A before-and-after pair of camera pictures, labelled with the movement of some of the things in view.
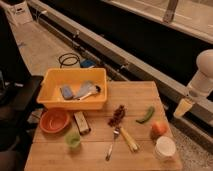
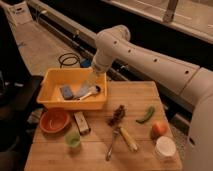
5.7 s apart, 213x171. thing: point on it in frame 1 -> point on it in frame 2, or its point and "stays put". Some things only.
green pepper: [148, 116] stays put
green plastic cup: [72, 140] stays put
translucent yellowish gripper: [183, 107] -> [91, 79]
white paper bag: [21, 13] stays put
